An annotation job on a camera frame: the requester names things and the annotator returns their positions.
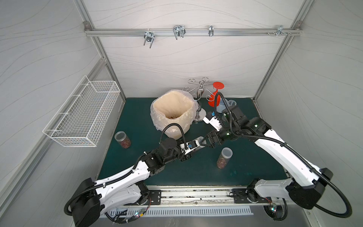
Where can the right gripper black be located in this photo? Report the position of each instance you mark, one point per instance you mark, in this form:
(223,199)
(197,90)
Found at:
(224,118)

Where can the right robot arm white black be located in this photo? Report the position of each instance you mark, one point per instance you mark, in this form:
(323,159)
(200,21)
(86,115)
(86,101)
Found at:
(307,182)

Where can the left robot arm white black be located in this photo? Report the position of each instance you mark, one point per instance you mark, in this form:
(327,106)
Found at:
(94,198)

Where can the jar with flowers right side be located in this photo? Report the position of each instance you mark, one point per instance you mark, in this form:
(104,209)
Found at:
(224,158)

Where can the clear wine glass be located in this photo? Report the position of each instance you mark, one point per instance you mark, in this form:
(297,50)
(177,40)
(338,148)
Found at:
(231,103)

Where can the cream trash bin with bag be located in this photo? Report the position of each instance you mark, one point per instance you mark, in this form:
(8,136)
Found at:
(175,106)

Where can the chrome glass holder stand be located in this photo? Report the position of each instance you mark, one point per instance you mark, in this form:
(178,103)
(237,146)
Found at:
(197,94)

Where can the red plastic wine glass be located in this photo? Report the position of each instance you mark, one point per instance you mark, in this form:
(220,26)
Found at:
(212,99)

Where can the jar with flowers left side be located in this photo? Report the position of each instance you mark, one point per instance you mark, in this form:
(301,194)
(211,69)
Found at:
(122,138)

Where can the white vent strip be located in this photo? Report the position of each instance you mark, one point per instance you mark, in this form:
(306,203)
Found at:
(221,211)

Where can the metal hook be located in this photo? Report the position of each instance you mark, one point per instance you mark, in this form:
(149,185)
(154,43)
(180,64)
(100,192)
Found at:
(149,37)
(179,31)
(211,30)

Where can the metal hook right end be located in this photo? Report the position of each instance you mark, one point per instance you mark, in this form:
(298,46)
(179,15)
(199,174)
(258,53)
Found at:
(279,32)

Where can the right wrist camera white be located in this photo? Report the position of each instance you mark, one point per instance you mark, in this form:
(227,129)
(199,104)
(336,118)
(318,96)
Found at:
(211,119)

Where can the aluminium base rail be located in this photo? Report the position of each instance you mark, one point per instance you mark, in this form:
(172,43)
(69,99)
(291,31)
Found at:
(202,195)

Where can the white wire basket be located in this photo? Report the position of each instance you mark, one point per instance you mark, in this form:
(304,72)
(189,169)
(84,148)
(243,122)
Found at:
(81,119)

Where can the aluminium top rail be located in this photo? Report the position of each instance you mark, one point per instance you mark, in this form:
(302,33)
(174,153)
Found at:
(190,32)

